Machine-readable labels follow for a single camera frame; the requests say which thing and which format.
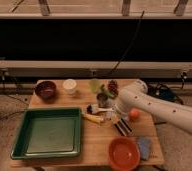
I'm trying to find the light green cup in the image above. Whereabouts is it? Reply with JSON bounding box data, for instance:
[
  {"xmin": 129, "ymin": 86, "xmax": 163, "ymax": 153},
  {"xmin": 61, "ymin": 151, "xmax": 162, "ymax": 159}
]
[{"xmin": 89, "ymin": 78, "xmax": 101, "ymax": 93}]

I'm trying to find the green plastic tray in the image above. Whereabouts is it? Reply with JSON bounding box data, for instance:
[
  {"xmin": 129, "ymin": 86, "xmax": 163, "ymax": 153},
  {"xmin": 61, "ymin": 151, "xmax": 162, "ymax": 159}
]
[{"xmin": 11, "ymin": 108, "xmax": 82, "ymax": 160}]

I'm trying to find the black power cable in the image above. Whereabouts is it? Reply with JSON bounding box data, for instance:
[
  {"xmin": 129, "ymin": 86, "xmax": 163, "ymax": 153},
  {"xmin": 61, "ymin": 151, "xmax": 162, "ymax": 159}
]
[{"xmin": 107, "ymin": 9, "xmax": 146, "ymax": 77}]

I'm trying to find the orange fruit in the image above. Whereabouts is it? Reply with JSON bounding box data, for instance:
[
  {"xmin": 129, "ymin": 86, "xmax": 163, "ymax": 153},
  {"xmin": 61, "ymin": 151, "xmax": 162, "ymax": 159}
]
[{"xmin": 128, "ymin": 108, "xmax": 140, "ymax": 121}]

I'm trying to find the white paper cup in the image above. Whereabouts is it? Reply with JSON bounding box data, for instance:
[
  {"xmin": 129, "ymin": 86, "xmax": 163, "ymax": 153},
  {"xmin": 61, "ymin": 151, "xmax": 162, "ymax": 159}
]
[{"xmin": 63, "ymin": 79, "xmax": 77, "ymax": 95}]

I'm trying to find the brown pine cone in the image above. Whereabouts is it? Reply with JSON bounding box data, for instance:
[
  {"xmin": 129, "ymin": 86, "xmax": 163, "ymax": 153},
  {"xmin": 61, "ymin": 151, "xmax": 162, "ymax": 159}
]
[{"xmin": 108, "ymin": 80, "xmax": 118, "ymax": 98}]

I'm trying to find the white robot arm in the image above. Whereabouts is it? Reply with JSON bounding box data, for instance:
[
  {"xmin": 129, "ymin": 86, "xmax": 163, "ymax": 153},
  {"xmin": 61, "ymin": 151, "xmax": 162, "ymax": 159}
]
[{"xmin": 115, "ymin": 79, "xmax": 192, "ymax": 135}]

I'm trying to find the wooden folding table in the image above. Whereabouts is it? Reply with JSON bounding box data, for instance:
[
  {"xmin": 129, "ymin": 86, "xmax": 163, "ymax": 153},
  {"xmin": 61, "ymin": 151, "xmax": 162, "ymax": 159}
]
[{"xmin": 10, "ymin": 80, "xmax": 165, "ymax": 168}]

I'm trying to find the yellow corn cob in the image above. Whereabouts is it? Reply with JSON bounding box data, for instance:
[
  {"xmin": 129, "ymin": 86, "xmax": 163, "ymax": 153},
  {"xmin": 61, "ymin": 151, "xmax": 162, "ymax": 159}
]
[{"xmin": 82, "ymin": 114, "xmax": 104, "ymax": 124}]

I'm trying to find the dark red bowl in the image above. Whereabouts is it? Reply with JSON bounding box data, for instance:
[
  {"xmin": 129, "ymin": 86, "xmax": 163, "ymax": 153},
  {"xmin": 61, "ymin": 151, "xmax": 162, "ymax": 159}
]
[{"xmin": 35, "ymin": 81, "xmax": 56, "ymax": 100}]

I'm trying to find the small metal cup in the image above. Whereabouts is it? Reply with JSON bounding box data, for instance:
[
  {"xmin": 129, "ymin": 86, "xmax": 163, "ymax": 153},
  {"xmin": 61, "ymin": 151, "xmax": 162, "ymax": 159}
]
[{"xmin": 96, "ymin": 93, "xmax": 108, "ymax": 107}]

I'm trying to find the blue sponge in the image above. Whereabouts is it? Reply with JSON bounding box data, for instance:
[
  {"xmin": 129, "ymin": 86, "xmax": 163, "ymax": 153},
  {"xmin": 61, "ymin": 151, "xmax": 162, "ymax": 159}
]
[{"xmin": 137, "ymin": 137, "xmax": 151, "ymax": 160}]

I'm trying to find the orange plastic bowl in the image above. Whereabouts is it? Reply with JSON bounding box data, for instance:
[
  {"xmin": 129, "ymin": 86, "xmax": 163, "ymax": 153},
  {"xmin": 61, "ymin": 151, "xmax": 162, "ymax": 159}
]
[{"xmin": 108, "ymin": 137, "xmax": 140, "ymax": 171}]

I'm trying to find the grey folded cloth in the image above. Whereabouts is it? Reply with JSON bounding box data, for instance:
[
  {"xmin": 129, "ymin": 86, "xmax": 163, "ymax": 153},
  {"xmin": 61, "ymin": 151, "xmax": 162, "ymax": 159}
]
[{"xmin": 106, "ymin": 111, "xmax": 117, "ymax": 122}]

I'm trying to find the green toy vegetable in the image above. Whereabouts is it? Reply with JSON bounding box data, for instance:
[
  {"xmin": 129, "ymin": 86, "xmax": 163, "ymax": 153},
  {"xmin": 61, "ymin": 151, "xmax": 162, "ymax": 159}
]
[{"xmin": 101, "ymin": 84, "xmax": 115, "ymax": 99}]

